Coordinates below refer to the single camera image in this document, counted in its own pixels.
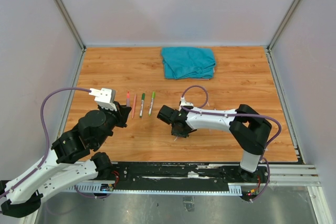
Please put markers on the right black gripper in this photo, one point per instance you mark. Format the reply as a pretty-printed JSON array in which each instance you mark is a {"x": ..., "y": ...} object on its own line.
[{"x": 175, "y": 132}]

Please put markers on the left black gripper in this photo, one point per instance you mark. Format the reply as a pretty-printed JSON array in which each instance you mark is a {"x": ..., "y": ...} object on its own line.
[{"x": 122, "y": 113}]

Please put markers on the pink pen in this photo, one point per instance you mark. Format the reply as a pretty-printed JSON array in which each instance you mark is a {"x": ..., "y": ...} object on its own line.
[{"x": 134, "y": 105}]

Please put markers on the pink marker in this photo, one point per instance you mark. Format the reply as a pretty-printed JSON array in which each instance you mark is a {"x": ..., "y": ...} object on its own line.
[{"x": 128, "y": 99}]

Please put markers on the white pen yellow-green tip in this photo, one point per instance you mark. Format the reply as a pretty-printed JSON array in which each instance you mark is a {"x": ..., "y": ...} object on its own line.
[{"x": 151, "y": 103}]

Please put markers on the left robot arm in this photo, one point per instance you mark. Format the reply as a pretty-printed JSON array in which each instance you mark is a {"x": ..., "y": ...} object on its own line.
[{"x": 72, "y": 159}]

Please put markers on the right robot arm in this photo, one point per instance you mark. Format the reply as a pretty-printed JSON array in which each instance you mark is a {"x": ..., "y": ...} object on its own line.
[{"x": 249, "y": 129}]

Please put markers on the black tipped white pen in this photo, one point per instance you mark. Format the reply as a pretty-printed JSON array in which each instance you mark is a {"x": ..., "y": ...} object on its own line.
[{"x": 142, "y": 105}]

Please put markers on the teal folded cloth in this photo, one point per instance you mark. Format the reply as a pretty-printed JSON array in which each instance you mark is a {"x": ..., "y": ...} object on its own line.
[{"x": 188, "y": 63}]

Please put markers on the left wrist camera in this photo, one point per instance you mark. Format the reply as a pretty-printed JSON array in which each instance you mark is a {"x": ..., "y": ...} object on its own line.
[{"x": 104, "y": 98}]

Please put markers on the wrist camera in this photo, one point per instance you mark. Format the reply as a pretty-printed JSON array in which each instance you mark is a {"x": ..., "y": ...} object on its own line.
[
  {"x": 184, "y": 103},
  {"x": 104, "y": 98}
]

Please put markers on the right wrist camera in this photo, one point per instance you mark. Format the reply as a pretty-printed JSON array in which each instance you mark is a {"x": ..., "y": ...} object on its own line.
[{"x": 184, "y": 103}]

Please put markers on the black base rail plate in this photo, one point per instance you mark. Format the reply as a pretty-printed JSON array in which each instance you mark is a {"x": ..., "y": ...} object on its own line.
[{"x": 160, "y": 176}]

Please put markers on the grey slotted cable duct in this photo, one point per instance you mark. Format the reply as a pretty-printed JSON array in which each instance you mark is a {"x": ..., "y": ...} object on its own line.
[{"x": 104, "y": 188}]

